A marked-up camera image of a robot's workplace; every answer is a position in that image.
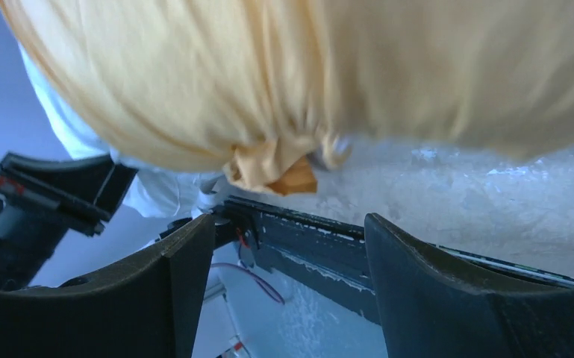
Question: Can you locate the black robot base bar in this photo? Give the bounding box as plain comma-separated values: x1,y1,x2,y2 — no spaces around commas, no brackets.
209,197,379,324

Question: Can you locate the orange Mickey Mouse pillowcase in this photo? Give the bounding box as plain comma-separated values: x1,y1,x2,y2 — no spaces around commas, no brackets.
0,1,574,195

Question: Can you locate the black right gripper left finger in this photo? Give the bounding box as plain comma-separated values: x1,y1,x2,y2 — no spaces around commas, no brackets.
0,215,215,357

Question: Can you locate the white pillow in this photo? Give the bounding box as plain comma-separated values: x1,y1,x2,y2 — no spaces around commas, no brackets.
19,45,233,219

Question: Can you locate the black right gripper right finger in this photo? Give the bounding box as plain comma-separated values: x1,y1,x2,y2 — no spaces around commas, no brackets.
364,213,574,357

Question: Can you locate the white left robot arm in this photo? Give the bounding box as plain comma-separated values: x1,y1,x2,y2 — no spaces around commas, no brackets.
0,153,137,291

